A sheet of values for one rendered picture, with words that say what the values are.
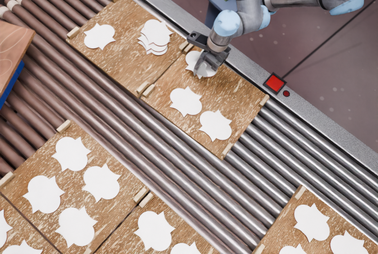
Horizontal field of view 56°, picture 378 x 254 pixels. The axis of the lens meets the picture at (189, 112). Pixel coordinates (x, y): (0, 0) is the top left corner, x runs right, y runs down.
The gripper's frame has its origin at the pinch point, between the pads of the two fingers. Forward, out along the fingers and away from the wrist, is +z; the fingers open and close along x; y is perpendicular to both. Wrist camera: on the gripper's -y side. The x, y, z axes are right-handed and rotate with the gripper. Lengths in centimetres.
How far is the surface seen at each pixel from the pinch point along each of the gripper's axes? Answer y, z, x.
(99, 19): -49, 13, -7
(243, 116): 26.4, 5.0, -4.2
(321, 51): 50, 100, 123
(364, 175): 78, 1, 6
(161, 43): -19.8, 7.3, -0.6
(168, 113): 2.3, 7.1, -23.0
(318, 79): 60, 99, 100
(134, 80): -17.7, 9.4, -20.1
